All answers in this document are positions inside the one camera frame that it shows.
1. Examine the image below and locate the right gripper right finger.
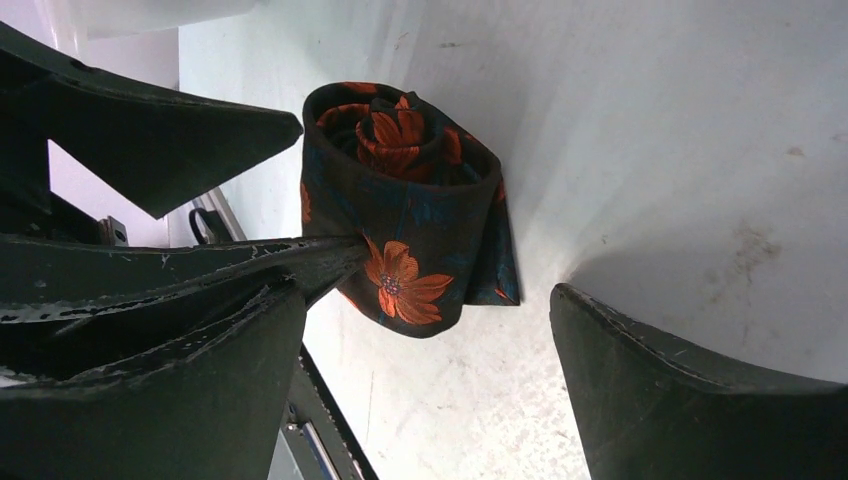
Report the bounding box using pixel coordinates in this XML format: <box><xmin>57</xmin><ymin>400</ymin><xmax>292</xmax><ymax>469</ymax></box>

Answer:
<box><xmin>550</xmin><ymin>283</ymin><xmax>847</xmax><ymax>479</ymax></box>

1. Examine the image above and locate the black orange floral tie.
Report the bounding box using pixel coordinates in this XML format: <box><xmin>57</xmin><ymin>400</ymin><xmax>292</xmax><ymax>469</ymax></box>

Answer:
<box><xmin>301</xmin><ymin>82</ymin><xmax>521</xmax><ymax>338</ymax></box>

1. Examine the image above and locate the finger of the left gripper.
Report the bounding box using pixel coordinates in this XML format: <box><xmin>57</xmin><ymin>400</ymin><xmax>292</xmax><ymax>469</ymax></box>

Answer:
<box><xmin>1</xmin><ymin>25</ymin><xmax>303</xmax><ymax>218</ymax></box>
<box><xmin>1</xmin><ymin>235</ymin><xmax>368</xmax><ymax>381</ymax></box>

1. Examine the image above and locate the aluminium corner post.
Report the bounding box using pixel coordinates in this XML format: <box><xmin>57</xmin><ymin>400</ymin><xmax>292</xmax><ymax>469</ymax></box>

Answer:
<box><xmin>165</xmin><ymin>187</ymin><xmax>247</xmax><ymax>247</ymax></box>

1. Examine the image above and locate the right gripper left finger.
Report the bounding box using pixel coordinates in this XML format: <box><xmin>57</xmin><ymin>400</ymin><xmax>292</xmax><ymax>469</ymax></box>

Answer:
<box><xmin>1</xmin><ymin>285</ymin><xmax>306</xmax><ymax>479</ymax></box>

